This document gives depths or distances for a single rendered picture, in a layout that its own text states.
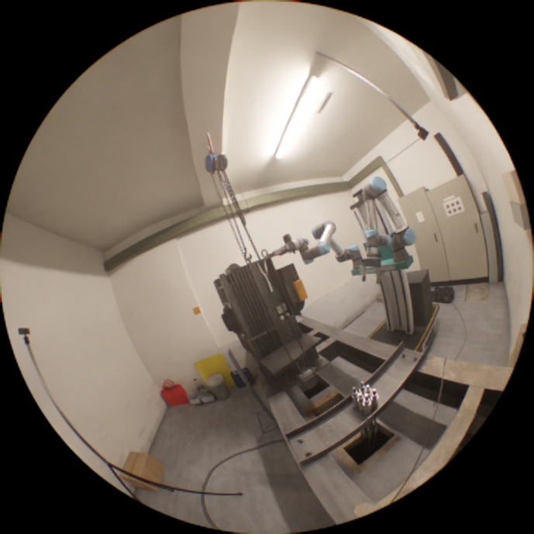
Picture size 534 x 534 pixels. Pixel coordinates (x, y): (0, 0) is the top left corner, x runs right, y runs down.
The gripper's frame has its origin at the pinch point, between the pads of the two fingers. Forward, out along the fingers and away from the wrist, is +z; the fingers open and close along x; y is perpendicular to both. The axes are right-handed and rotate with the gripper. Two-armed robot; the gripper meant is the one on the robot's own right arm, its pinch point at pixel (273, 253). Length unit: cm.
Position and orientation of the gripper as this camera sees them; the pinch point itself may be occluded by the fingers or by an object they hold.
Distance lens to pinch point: 96.7
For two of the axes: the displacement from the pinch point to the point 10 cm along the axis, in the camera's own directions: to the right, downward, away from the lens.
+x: -4.8, 2.5, 8.4
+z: -7.7, 3.4, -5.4
